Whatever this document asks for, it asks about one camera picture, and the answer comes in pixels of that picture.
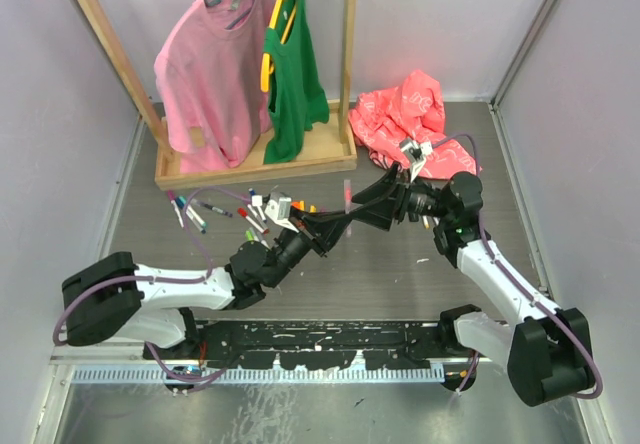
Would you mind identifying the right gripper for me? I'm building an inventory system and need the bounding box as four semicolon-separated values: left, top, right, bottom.
349;162;453;232

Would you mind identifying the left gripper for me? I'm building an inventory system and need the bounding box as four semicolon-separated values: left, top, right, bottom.
264;207;349;290

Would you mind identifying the pink pen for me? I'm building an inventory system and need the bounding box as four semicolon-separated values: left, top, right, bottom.
343;179;352;238

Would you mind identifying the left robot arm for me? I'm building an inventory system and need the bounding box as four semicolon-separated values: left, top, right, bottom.
54;195;353;360

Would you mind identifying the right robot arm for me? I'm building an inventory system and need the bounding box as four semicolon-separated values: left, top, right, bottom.
350;164;603;407

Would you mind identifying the dark purple pen at left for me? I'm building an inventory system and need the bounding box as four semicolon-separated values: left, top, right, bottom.
189;198;233;218

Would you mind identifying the grey capped white marker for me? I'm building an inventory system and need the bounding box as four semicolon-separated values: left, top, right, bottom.
250;228;269;248

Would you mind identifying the wooden clothes rack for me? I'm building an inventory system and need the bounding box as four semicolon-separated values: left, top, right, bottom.
76;0;357;191

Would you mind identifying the coral printed cloth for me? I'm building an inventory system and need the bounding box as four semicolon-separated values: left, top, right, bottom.
348;70;481;180

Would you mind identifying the green capped marker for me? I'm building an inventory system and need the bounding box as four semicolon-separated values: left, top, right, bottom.
245;229;262;243

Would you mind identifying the red capped marker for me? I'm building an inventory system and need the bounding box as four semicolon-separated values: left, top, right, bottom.
237;207;269;235

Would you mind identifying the green tank top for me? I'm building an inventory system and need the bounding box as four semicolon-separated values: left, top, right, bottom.
264;0;329;164

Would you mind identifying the yellow hanger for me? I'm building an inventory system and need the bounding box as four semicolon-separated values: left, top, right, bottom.
260;0;297;93

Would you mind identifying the pink t-shirt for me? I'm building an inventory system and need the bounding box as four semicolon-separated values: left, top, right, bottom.
154;0;274;174

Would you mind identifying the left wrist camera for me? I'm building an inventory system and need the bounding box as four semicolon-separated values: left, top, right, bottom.
265;191;296;231

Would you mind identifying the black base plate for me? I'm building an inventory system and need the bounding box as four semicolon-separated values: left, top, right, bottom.
156;320;473;371

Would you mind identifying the slotted cable duct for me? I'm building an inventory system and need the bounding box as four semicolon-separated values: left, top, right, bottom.
70;363;445;385

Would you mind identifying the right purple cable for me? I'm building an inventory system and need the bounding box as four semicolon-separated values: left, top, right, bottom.
429;133;605;400

